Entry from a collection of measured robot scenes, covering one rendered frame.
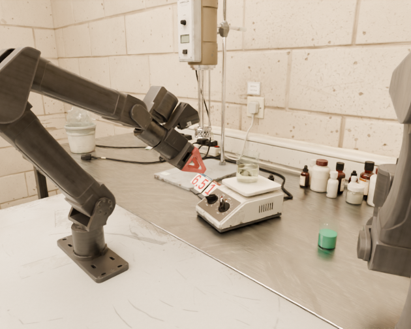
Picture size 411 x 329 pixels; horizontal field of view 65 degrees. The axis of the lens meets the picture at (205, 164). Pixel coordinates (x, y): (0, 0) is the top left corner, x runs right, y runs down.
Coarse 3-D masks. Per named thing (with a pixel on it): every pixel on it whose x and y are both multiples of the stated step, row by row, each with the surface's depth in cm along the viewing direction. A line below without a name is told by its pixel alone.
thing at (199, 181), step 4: (196, 176) 109; (200, 176) 108; (192, 180) 109; (196, 180) 108; (200, 180) 106; (204, 180) 105; (208, 180) 103; (196, 184) 106; (200, 184) 105; (204, 184) 103; (200, 188) 103
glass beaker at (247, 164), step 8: (240, 152) 87; (248, 152) 88; (256, 152) 87; (240, 160) 83; (248, 160) 83; (256, 160) 83; (240, 168) 84; (248, 168) 83; (256, 168) 84; (240, 176) 85; (248, 176) 84; (256, 176) 85; (248, 184) 84
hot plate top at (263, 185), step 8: (224, 184) 87; (232, 184) 85; (240, 184) 85; (256, 184) 85; (264, 184) 85; (272, 184) 85; (240, 192) 81; (248, 192) 80; (256, 192) 80; (264, 192) 81
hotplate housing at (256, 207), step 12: (228, 192) 85; (276, 192) 84; (240, 204) 79; (252, 204) 80; (264, 204) 82; (276, 204) 84; (204, 216) 83; (228, 216) 78; (240, 216) 79; (252, 216) 81; (264, 216) 83; (276, 216) 86; (216, 228) 79; (228, 228) 78
